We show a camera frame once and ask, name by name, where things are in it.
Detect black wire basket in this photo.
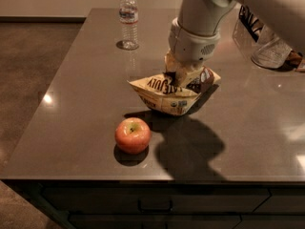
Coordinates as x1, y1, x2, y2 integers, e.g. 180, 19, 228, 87
238, 6, 264, 41

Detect dark cabinet drawer front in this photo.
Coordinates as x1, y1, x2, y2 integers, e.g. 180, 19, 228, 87
43, 187, 269, 214

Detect red apple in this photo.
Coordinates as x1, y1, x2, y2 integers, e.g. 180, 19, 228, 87
114, 117, 152, 155

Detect black drawer handle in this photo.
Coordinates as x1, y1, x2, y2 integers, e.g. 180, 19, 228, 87
137, 198, 173, 213

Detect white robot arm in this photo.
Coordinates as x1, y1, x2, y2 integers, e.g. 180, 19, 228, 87
165, 0, 305, 87

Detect brown chip bag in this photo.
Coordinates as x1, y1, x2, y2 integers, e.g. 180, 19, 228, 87
129, 67, 221, 116

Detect clear plastic water bottle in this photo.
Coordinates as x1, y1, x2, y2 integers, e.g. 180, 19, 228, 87
119, 0, 138, 51

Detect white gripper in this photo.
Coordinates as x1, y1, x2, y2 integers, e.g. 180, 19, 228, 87
164, 18, 220, 87

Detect clear glass jar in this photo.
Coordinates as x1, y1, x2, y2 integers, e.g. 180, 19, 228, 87
251, 25, 291, 70

